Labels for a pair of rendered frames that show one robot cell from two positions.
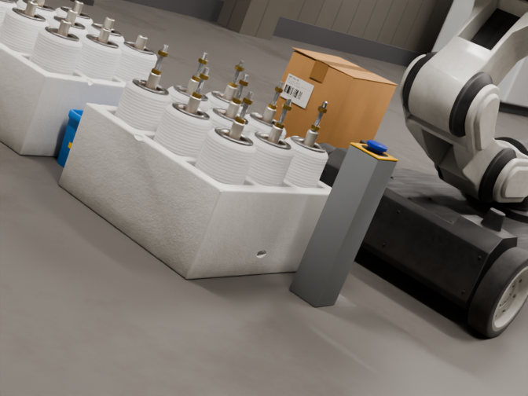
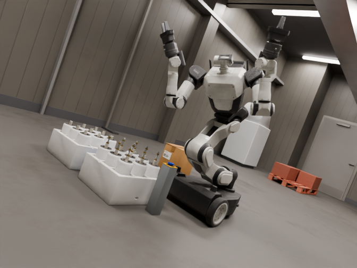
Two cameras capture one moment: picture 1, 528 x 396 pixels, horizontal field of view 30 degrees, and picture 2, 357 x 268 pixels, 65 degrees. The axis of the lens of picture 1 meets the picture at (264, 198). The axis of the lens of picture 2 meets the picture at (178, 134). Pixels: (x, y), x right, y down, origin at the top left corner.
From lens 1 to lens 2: 0.35 m
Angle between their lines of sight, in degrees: 13
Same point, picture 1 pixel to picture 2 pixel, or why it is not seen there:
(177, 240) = (107, 192)
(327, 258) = (155, 199)
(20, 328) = (36, 216)
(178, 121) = (110, 156)
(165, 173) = (104, 172)
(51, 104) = (79, 153)
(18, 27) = (73, 132)
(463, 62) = (201, 140)
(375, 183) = (170, 175)
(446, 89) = (196, 148)
